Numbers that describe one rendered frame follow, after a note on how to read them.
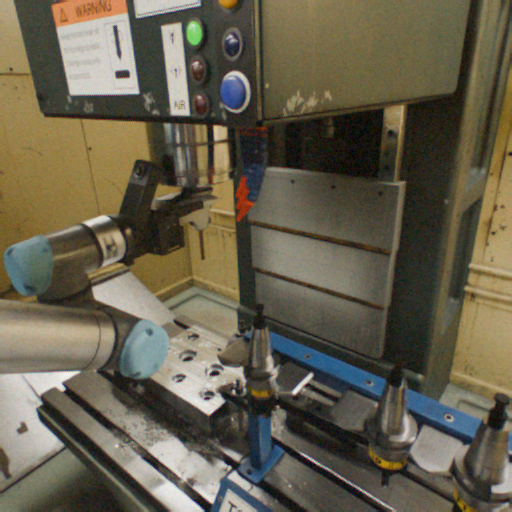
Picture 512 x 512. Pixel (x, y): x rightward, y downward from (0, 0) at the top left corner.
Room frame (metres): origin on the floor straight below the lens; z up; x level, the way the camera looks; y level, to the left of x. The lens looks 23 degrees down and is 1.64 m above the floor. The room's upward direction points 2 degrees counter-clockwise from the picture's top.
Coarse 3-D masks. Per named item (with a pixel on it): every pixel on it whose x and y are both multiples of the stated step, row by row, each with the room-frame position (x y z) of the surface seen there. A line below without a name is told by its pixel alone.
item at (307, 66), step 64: (64, 0) 0.59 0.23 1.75; (128, 0) 0.51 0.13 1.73; (256, 0) 0.41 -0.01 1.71; (320, 0) 0.47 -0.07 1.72; (384, 0) 0.59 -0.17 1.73; (448, 0) 0.79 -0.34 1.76; (64, 64) 0.61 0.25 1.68; (256, 64) 0.40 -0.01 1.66; (320, 64) 0.48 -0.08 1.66; (384, 64) 0.61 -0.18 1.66; (448, 64) 0.83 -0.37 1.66
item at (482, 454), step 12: (480, 432) 0.34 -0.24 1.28; (492, 432) 0.33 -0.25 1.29; (504, 432) 0.33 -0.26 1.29; (480, 444) 0.33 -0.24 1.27; (492, 444) 0.33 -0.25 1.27; (504, 444) 0.32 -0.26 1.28; (468, 456) 0.34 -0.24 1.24; (480, 456) 0.33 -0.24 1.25; (492, 456) 0.32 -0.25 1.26; (504, 456) 0.32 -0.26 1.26; (468, 468) 0.33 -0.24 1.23; (480, 468) 0.33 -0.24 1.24; (492, 468) 0.32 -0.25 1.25; (504, 468) 0.32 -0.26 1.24; (480, 480) 0.32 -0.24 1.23; (492, 480) 0.32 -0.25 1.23; (504, 480) 0.32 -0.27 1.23
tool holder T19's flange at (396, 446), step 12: (372, 408) 0.43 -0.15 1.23; (372, 420) 0.41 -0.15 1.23; (372, 432) 0.40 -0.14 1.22; (384, 432) 0.39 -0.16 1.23; (408, 432) 0.39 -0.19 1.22; (372, 444) 0.39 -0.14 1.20; (384, 444) 0.39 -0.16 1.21; (396, 444) 0.38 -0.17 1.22; (408, 444) 0.38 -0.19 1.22; (396, 456) 0.38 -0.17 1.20
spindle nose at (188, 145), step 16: (160, 128) 0.69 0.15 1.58; (176, 128) 0.68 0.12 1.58; (192, 128) 0.68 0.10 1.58; (208, 128) 0.69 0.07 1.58; (224, 128) 0.71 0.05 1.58; (160, 144) 0.70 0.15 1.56; (176, 144) 0.69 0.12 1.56; (192, 144) 0.69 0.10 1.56; (208, 144) 0.69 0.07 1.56; (224, 144) 0.71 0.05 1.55; (160, 160) 0.70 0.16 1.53; (176, 160) 0.69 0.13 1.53; (192, 160) 0.68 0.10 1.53; (208, 160) 0.69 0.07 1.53; (224, 160) 0.71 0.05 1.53; (176, 176) 0.69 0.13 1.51; (192, 176) 0.68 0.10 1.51; (208, 176) 0.69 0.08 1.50; (224, 176) 0.71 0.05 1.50
